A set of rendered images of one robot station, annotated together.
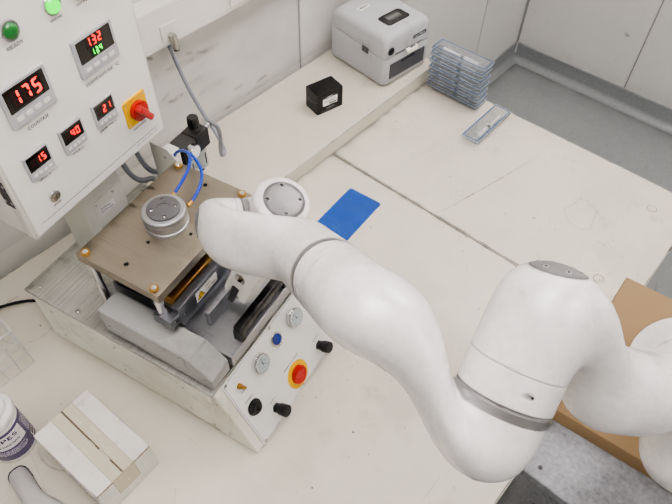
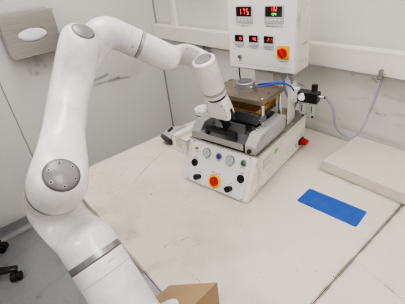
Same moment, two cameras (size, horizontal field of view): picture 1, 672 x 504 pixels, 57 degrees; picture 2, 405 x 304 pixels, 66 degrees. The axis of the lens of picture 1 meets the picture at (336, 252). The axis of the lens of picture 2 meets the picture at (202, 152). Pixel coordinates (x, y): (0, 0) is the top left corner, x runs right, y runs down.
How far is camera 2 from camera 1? 1.34 m
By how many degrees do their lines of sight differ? 74
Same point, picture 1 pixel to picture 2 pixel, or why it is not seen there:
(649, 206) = not seen: outside the picture
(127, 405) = not seen: hidden behind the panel
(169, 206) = (246, 81)
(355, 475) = (164, 205)
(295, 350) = (221, 172)
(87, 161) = (255, 55)
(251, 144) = (381, 160)
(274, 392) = (203, 171)
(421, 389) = not seen: hidden behind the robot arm
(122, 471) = (178, 137)
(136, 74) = (288, 38)
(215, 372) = (194, 129)
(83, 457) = (185, 130)
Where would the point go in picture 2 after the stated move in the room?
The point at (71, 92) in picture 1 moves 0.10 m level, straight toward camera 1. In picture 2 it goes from (259, 24) to (237, 28)
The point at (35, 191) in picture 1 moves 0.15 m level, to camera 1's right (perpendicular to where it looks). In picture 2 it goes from (235, 49) to (231, 58)
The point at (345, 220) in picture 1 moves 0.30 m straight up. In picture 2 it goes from (332, 208) to (342, 138)
